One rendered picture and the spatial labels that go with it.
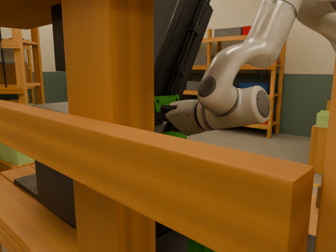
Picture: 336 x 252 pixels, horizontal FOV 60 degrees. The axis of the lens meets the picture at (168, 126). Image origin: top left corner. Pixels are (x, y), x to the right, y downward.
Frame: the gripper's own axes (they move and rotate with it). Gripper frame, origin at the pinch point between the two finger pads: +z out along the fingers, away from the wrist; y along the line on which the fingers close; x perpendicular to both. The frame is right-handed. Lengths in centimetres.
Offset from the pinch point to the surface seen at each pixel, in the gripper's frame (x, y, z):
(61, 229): 35.3, -0.7, 27.2
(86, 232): 36.7, 11.9, -8.5
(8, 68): -100, 26, 267
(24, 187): 25, 5, 62
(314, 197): -12, -70, -16
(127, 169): 31, 24, -32
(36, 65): -129, 6, 278
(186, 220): 35, 21, -40
